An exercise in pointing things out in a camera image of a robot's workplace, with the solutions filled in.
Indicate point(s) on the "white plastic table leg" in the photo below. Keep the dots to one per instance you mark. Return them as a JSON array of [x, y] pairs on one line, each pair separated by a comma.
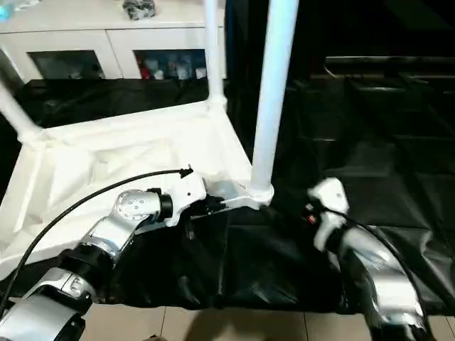
[[17, 113], [215, 53], [273, 106]]

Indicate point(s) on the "white plastic table top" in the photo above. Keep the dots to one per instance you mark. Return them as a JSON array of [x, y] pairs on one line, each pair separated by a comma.
[[89, 149]]

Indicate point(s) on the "black mat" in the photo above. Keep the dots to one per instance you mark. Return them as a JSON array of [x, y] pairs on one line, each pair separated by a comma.
[[266, 270]]

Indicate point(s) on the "black television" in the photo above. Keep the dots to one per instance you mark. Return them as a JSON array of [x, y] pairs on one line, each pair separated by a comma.
[[391, 60]]

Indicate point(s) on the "black box with beige label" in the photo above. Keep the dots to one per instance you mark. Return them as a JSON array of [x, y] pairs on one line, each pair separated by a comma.
[[309, 35]]

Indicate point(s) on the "clear bag on cabinet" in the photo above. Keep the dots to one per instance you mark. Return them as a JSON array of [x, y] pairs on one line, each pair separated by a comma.
[[138, 9]]

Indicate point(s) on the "white cabinet with glass doors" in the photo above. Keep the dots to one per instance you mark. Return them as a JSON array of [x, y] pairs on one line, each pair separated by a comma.
[[71, 39]]

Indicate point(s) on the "blue plastic item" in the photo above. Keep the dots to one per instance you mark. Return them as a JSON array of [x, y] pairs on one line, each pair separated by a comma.
[[3, 14]]

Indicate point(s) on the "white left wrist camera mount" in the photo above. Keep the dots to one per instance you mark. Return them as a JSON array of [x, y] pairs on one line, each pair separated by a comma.
[[188, 192]]

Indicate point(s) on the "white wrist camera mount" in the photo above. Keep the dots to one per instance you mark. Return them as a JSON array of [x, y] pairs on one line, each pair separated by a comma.
[[188, 192], [330, 193]]

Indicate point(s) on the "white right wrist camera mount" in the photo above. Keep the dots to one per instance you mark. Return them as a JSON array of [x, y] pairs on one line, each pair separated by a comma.
[[330, 193]]

